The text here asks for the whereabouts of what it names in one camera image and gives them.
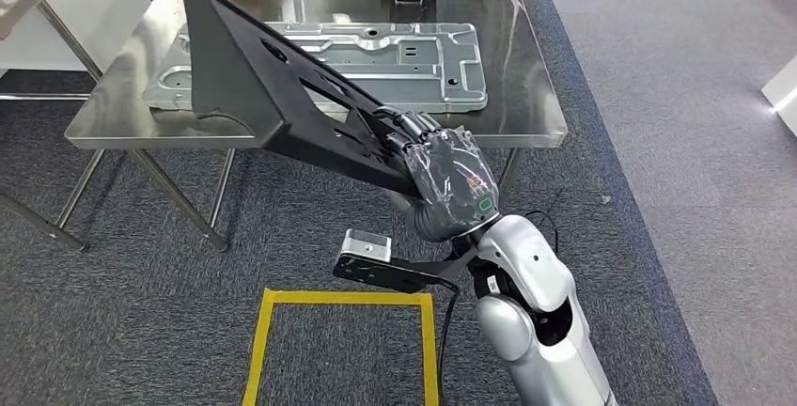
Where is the black plastic slotted part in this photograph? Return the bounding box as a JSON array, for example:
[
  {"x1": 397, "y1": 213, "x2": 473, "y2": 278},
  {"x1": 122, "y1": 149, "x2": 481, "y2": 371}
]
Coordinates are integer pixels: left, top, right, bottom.
[{"x1": 181, "y1": 0, "x2": 425, "y2": 199}]

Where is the grey machined metal plate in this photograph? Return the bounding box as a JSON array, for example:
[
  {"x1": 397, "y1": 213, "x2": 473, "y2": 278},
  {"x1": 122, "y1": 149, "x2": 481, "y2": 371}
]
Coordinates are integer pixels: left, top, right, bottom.
[{"x1": 141, "y1": 21, "x2": 489, "y2": 114}]

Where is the white lit cabinet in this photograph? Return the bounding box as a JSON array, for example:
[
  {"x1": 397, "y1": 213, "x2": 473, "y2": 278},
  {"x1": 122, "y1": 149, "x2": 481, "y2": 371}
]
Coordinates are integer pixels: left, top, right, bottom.
[{"x1": 761, "y1": 71, "x2": 797, "y2": 132}]

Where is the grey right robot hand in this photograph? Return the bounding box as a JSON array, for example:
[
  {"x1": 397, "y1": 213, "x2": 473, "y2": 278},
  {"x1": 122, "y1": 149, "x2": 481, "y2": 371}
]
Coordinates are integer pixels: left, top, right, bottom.
[{"x1": 373, "y1": 105, "x2": 501, "y2": 240}]

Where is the black camera mounting bracket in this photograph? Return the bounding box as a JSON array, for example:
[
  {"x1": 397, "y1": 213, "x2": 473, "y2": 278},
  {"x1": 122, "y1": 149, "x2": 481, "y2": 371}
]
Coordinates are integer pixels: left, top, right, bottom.
[{"x1": 333, "y1": 252, "x2": 477, "y2": 295}]

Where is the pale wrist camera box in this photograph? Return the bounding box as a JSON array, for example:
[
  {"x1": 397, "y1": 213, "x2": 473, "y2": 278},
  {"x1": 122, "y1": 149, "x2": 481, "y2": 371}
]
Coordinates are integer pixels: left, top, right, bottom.
[{"x1": 343, "y1": 228, "x2": 394, "y2": 262}]

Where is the yellow floor tape square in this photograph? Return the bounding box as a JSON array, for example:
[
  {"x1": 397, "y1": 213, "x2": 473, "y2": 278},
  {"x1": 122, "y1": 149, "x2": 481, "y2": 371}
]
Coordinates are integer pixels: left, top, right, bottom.
[{"x1": 241, "y1": 288, "x2": 440, "y2": 406}]

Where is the thick black camera cable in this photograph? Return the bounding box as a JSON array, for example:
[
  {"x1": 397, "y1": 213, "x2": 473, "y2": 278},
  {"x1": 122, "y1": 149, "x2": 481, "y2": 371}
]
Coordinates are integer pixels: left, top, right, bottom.
[{"x1": 435, "y1": 285, "x2": 462, "y2": 406}]

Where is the stainless steel workbench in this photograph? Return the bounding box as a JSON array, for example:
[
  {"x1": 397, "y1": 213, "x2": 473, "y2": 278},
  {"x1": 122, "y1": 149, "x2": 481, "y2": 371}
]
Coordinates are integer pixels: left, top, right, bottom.
[{"x1": 55, "y1": 0, "x2": 569, "y2": 254}]

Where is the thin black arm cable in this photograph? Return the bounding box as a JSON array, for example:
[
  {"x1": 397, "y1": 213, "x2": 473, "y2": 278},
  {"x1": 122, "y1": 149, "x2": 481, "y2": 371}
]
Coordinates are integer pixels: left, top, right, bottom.
[{"x1": 523, "y1": 188, "x2": 565, "y2": 255}]

